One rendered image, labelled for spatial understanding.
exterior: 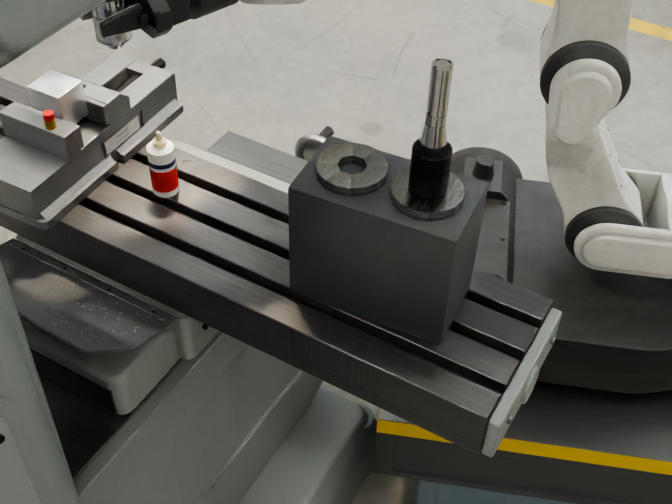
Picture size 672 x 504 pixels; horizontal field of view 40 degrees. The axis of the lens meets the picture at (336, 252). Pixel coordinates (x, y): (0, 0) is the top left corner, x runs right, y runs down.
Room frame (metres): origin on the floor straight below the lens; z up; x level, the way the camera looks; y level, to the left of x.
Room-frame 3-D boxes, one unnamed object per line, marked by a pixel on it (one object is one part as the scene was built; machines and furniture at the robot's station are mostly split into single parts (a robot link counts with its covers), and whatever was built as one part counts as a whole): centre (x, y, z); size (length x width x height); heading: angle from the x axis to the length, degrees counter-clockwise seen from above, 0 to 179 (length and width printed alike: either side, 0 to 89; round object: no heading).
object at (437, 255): (0.87, -0.06, 1.04); 0.22 x 0.12 x 0.20; 66
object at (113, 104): (1.17, 0.39, 1.03); 0.12 x 0.06 x 0.04; 63
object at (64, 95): (1.12, 0.42, 1.05); 0.06 x 0.05 x 0.06; 63
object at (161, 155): (1.06, 0.26, 0.99); 0.04 x 0.04 x 0.11
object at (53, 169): (1.15, 0.40, 0.99); 0.35 x 0.15 x 0.11; 153
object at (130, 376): (1.06, 0.30, 0.80); 0.50 x 0.35 x 0.12; 151
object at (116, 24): (1.03, 0.28, 1.24); 0.06 x 0.02 x 0.03; 131
